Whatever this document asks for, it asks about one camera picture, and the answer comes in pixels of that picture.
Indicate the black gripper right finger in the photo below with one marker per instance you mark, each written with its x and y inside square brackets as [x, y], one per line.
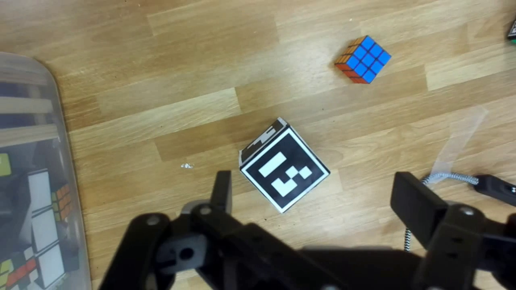
[461, 243]

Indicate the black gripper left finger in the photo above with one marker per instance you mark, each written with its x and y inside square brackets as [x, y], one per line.
[161, 252]

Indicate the black white tag cube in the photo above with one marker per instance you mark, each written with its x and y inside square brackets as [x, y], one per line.
[284, 172]

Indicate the clear plastic storage container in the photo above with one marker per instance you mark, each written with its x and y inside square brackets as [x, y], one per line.
[69, 178]

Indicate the small blue red Rubik's cube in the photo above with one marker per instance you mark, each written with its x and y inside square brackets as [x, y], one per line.
[368, 57]

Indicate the dark multicolour puzzle cube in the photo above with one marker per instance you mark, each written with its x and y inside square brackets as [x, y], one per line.
[511, 32]

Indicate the small black device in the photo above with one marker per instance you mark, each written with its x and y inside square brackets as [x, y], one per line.
[497, 189]

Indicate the clear plastic strip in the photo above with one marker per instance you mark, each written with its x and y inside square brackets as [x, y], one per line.
[460, 143]

